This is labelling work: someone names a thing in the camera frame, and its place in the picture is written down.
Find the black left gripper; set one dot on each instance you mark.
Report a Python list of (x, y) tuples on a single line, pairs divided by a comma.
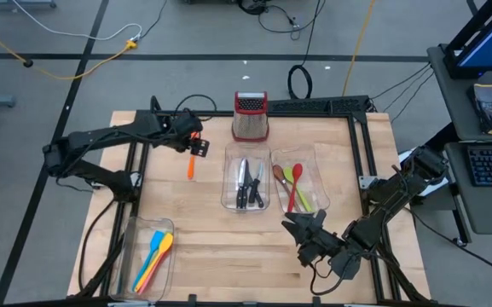
[(186, 128)]

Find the red spoon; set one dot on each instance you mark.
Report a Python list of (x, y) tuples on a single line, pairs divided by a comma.
[(296, 170)]

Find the blue spatula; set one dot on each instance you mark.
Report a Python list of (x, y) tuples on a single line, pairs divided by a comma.
[(156, 239)]

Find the small black block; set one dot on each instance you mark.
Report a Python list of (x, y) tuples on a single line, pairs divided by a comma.
[(248, 172)]

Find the black aluminium table frame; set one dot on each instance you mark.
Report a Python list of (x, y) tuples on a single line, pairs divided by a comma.
[(314, 115)]

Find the gray black work glove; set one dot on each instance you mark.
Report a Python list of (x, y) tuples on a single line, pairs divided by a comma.
[(486, 106)]

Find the yellow spatula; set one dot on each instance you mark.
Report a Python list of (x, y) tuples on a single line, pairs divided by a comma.
[(166, 243)]

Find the white paper sheet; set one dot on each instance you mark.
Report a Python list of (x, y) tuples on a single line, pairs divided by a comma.
[(441, 181)]

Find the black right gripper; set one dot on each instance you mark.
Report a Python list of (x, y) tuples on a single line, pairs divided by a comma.
[(320, 247)]

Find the clear plastic bin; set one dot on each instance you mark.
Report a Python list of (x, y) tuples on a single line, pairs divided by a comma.
[(126, 256), (228, 200), (320, 192)]

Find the black desk leg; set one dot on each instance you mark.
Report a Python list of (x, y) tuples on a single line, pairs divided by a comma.
[(446, 133)]

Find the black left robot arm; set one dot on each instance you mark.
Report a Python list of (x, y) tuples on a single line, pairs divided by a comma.
[(100, 138)]

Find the brown wooden spoon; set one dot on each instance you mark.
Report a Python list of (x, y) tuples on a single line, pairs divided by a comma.
[(277, 172)]

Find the light green spoon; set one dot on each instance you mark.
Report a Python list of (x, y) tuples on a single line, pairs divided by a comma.
[(289, 174)]

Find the red metal box grater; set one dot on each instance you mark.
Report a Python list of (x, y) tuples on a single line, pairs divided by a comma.
[(250, 123)]

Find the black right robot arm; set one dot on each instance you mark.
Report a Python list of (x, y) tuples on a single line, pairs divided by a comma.
[(395, 200)]

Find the gray desk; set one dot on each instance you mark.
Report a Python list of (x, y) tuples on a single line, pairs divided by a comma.
[(454, 106)]

